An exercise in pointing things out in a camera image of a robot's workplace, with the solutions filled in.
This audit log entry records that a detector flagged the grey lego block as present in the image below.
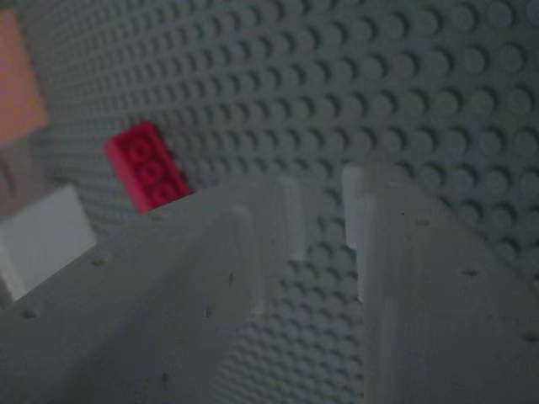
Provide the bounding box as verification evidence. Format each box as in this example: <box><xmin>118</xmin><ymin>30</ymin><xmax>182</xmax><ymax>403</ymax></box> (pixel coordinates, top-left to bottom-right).
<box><xmin>0</xmin><ymin>184</ymin><xmax>98</xmax><ymax>302</ymax></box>

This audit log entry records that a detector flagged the small red brick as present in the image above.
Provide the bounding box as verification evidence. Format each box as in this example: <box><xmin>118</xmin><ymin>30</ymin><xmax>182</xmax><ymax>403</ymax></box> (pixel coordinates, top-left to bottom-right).
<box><xmin>104</xmin><ymin>120</ymin><xmax>195</xmax><ymax>214</ymax></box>

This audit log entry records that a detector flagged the grey studded Lego baseplate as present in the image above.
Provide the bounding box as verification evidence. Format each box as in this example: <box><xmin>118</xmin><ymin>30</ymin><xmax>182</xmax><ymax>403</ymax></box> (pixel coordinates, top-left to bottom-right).
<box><xmin>0</xmin><ymin>0</ymin><xmax>539</xmax><ymax>404</ymax></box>

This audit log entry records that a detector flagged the orange lego block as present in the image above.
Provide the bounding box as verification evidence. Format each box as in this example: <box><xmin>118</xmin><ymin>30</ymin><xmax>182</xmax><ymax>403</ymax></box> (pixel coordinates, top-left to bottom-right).
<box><xmin>0</xmin><ymin>10</ymin><xmax>50</xmax><ymax>148</ymax></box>

